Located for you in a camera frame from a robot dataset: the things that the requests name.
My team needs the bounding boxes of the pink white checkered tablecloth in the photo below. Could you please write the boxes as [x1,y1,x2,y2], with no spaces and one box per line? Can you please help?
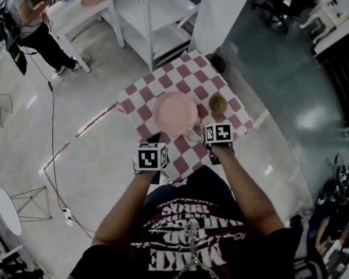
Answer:
[116,50,255,183]

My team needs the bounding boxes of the person's left forearm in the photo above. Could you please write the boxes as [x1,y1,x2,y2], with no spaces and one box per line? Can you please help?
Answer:
[91,170,161,246]

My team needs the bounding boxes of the clear glass cup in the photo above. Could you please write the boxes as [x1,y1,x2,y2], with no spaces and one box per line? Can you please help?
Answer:
[185,123,206,144]

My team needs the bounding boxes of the silver chain necklace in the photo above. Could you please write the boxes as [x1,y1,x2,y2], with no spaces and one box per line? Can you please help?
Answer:
[174,225,219,279]

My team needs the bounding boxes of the black round bin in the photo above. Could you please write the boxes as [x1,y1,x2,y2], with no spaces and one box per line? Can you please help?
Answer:
[205,53,227,74]

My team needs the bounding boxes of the white metal shelving rack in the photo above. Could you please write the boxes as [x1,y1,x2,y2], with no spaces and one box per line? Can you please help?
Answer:
[95,0,207,72]

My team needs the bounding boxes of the white square table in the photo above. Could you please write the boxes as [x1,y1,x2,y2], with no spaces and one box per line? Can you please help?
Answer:
[37,0,126,74]

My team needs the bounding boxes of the person's right forearm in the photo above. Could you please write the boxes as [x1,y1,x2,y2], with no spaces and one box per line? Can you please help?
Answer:
[212,145,286,241]

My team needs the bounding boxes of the white power strip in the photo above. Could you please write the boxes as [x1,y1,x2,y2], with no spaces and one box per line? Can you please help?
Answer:
[62,208,74,228]

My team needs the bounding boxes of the long black cable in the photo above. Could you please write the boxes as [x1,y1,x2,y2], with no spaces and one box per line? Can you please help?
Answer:
[23,46,97,234]

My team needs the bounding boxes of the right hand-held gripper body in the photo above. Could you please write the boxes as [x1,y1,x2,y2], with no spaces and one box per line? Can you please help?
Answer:
[202,123,236,166]

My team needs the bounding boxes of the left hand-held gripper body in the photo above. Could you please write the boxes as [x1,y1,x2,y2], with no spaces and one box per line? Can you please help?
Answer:
[132,142,169,185]

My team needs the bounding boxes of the black printed t-shirt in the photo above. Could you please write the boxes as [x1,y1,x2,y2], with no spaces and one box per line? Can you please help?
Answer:
[71,196,326,279]

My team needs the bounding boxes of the white square pillar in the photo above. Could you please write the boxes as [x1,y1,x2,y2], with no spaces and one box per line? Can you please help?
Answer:
[187,0,258,62]

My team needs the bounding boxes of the olive brown bowl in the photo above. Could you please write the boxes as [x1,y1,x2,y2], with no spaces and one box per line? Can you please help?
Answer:
[208,94,229,113]

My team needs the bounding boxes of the black office chair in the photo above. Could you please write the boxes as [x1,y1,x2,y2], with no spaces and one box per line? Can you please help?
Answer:
[251,0,318,34]

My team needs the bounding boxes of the white curved-leg table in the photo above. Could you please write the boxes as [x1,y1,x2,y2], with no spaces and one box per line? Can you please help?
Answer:
[299,0,349,45]

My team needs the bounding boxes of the white round side table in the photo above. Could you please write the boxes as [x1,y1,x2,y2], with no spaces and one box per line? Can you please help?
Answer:
[0,186,52,237]

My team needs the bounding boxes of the dark wooden staircase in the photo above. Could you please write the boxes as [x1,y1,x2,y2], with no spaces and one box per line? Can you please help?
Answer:
[316,24,349,127]

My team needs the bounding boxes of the wire chair with patterned seat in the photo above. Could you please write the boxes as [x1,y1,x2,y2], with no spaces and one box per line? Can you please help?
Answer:
[0,84,14,127]

